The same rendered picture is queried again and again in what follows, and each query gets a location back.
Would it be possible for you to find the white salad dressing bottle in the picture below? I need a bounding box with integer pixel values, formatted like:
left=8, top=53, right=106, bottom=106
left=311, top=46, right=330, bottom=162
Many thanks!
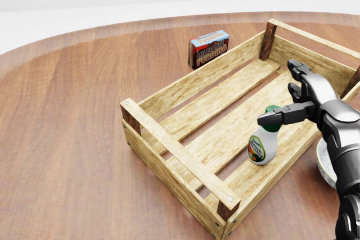
left=247, top=105, right=282, bottom=166

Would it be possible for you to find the wooden slat tray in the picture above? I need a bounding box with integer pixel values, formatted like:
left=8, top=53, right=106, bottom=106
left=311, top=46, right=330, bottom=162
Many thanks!
left=119, top=19, right=360, bottom=240

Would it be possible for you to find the patterned bowl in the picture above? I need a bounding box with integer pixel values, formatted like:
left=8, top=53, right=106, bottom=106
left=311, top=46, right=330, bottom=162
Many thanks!
left=316, top=137, right=338, bottom=192

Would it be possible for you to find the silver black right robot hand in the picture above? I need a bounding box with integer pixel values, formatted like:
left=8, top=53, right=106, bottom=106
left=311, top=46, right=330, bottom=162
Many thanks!
left=256, top=59, right=360, bottom=153

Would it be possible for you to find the chocolate pudding box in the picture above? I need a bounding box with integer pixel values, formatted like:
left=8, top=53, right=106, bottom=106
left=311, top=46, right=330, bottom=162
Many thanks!
left=188, top=29, right=230, bottom=70

